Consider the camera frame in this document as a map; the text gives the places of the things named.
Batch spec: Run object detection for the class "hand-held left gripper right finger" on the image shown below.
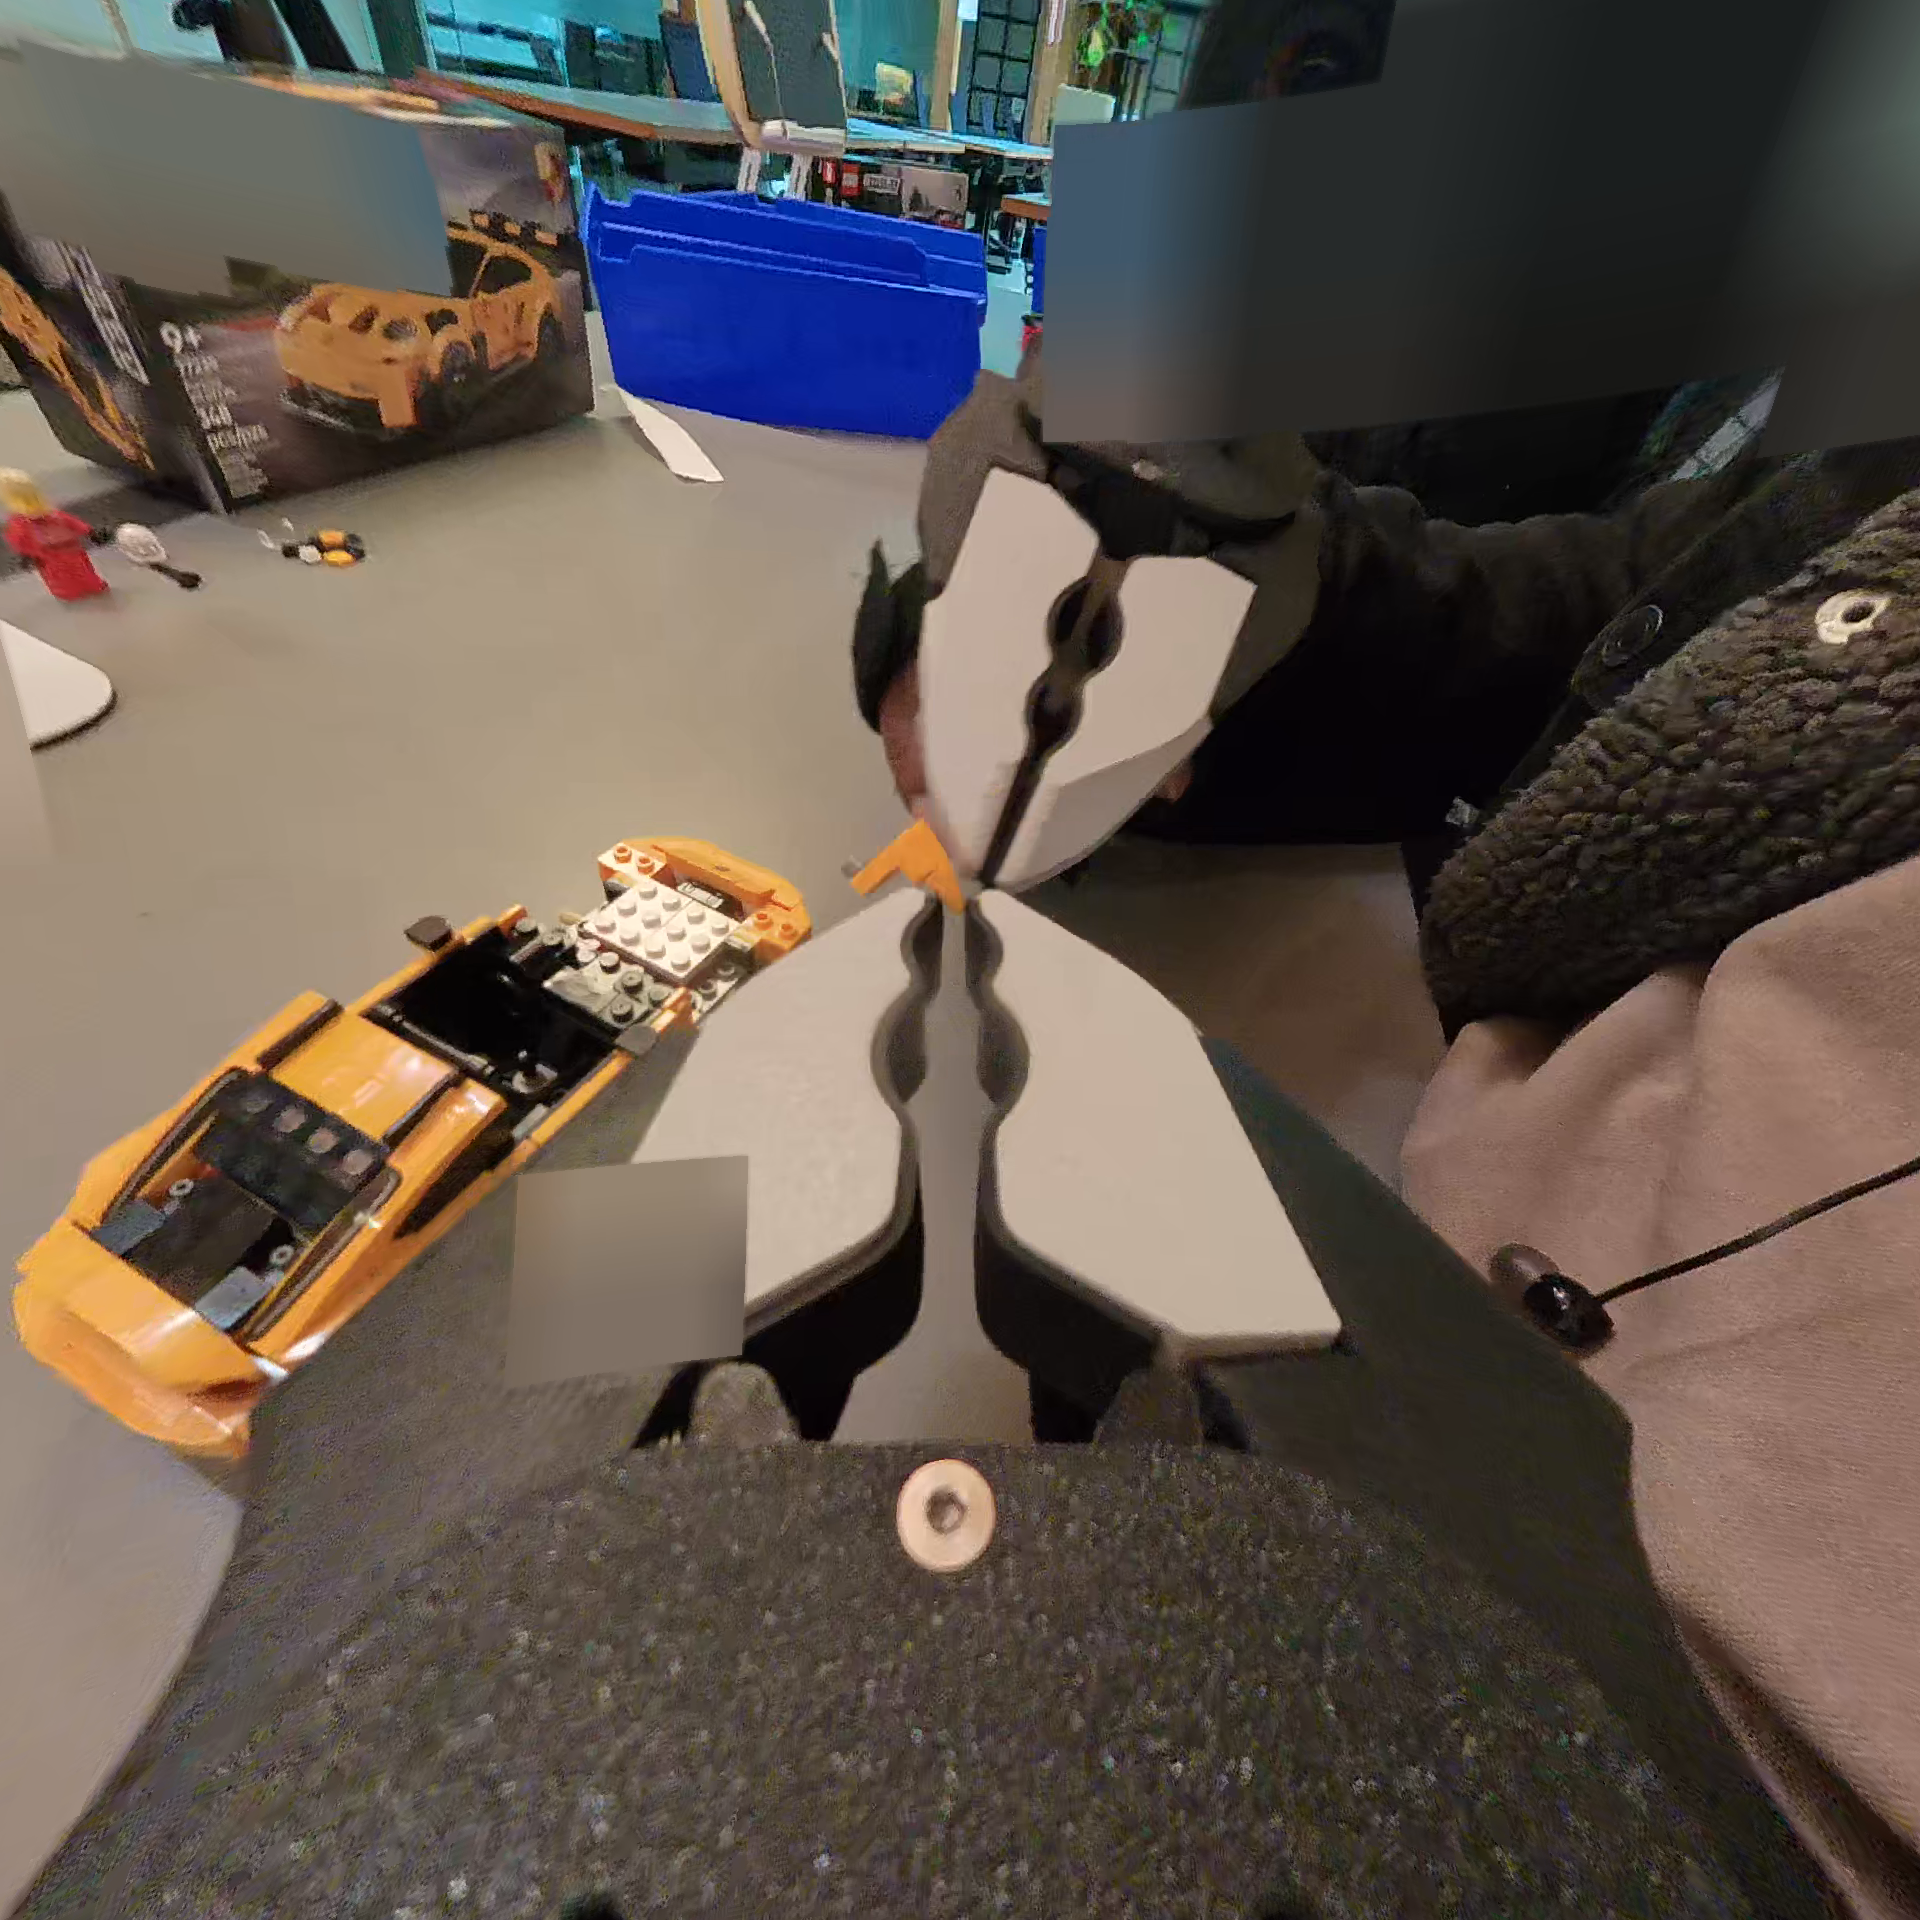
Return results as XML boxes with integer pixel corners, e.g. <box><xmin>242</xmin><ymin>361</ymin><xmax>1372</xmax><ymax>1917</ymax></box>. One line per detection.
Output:
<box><xmin>960</xmin><ymin>889</ymin><xmax>1345</xmax><ymax>1369</ymax></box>

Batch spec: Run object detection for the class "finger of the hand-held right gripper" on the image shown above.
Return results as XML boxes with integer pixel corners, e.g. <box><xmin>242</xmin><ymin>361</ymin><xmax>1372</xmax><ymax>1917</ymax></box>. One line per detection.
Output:
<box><xmin>990</xmin><ymin>559</ymin><xmax>1261</xmax><ymax>895</ymax></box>
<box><xmin>914</xmin><ymin>462</ymin><xmax>1128</xmax><ymax>889</ymax></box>

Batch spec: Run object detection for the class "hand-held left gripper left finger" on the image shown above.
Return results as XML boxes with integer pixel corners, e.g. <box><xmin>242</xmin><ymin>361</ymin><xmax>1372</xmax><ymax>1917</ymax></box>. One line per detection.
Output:
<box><xmin>629</xmin><ymin>889</ymin><xmax>947</xmax><ymax>1330</ymax></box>

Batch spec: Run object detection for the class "person's right forearm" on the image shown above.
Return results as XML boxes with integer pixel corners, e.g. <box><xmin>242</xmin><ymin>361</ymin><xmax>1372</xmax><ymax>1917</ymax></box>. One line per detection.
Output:
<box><xmin>1132</xmin><ymin>442</ymin><xmax>1591</xmax><ymax>850</ymax></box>

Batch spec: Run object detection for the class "orange lego car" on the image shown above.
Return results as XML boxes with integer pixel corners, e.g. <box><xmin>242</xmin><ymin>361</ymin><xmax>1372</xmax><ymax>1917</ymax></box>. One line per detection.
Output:
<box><xmin>11</xmin><ymin>836</ymin><xmax>816</xmax><ymax>1461</ymax></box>

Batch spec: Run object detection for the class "small dark lego box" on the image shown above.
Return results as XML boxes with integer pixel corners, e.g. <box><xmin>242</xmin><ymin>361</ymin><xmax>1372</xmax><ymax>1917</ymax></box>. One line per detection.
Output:
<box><xmin>822</xmin><ymin>155</ymin><xmax>973</xmax><ymax>233</ymax></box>

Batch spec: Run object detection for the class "dark lego set box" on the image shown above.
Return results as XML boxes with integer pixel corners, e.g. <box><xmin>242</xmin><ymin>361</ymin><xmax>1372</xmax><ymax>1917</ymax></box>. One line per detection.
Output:
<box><xmin>0</xmin><ymin>113</ymin><xmax>597</xmax><ymax>516</ymax></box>

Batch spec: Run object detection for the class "red lego minifigure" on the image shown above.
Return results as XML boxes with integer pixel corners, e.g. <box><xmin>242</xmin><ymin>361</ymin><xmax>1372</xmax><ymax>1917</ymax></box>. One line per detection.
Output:
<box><xmin>0</xmin><ymin>469</ymin><xmax>115</xmax><ymax>607</ymax></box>

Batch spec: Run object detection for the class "person's right hand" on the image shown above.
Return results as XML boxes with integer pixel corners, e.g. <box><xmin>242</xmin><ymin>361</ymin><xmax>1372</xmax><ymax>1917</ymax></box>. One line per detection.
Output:
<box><xmin>876</xmin><ymin>673</ymin><xmax>947</xmax><ymax>831</ymax></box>

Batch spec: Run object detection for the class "white paper scrap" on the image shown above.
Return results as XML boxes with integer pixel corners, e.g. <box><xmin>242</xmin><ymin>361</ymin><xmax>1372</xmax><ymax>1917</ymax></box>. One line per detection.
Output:
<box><xmin>617</xmin><ymin>387</ymin><xmax>726</xmax><ymax>487</ymax></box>

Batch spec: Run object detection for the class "blue plastic bin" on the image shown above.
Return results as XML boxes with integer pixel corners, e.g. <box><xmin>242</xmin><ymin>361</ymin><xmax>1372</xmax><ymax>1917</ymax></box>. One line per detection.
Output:
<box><xmin>579</xmin><ymin>183</ymin><xmax>990</xmax><ymax>442</ymax></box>

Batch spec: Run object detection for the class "potted plant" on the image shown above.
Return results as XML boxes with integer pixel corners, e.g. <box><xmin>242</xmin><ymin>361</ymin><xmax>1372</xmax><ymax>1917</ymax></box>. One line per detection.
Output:
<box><xmin>1072</xmin><ymin>0</ymin><xmax>1189</xmax><ymax>111</ymax></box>

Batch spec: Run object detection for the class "wooden background desk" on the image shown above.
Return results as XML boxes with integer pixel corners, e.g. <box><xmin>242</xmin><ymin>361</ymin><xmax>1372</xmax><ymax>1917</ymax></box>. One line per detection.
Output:
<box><xmin>419</xmin><ymin>62</ymin><xmax>1056</xmax><ymax>164</ymax></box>

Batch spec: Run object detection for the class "beige hoodie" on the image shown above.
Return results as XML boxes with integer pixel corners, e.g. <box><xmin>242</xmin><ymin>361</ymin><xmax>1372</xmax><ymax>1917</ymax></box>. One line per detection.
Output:
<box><xmin>1398</xmin><ymin>859</ymin><xmax>1920</xmax><ymax>1920</ymax></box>

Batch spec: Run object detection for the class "black drawstring cord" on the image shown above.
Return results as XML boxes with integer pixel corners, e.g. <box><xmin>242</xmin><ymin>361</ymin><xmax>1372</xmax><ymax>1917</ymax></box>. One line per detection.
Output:
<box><xmin>1487</xmin><ymin>1152</ymin><xmax>1920</xmax><ymax>1356</ymax></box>

